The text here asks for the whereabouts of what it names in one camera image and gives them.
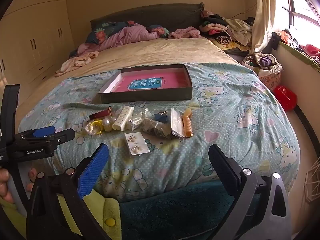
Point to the wooden stick rack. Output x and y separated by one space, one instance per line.
313 180

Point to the cream wardrobe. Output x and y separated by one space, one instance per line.
37 35

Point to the small clear bag of jewelry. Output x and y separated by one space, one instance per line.
137 118

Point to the beige bed sheet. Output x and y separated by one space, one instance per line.
155 52

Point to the small blue box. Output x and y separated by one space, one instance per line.
158 117

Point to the pile of mixed clothes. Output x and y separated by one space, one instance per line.
225 30

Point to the red plastic container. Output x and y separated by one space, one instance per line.
285 97

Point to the dark teal fleece blanket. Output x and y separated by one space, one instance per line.
170 212

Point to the shallow dark cardboard box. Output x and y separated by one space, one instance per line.
150 96

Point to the card of flower earrings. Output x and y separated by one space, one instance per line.
136 143

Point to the yellow-green quilted cloth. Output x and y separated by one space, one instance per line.
110 210

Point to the cream pearl hair clip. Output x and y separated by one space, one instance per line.
108 124

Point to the dark floral pillow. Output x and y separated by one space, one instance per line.
102 32
160 30

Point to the red and orange clothes heap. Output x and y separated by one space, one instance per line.
307 48

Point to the white hair claw clip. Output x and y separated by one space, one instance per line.
122 118

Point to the yellow rings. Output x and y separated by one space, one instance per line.
93 127

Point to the black pouch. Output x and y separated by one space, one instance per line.
276 41

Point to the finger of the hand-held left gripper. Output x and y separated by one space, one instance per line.
61 136
43 131

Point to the pink duvet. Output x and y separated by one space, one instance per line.
130 36

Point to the clear bag with white card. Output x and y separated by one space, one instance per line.
177 122

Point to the cream curtain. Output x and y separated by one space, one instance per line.
265 10

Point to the pink fluffy garment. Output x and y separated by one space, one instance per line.
183 33

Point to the laundry basket with clothes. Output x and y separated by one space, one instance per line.
263 66

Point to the dark green headboard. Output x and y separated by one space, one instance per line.
150 15

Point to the window with dark frame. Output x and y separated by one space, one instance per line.
307 2

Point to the green windowsill mat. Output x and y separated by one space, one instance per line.
297 55

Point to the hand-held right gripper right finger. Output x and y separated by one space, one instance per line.
223 166

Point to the cartoon cat printed blanket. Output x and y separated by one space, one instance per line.
225 110

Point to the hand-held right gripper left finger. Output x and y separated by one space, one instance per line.
92 170

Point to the pale pink printed garment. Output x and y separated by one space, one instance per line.
77 61

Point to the person's left hand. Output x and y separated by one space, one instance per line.
5 185

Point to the pink book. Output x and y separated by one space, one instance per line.
135 80

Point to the clear bag of dark jewelry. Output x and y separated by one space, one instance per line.
155 128

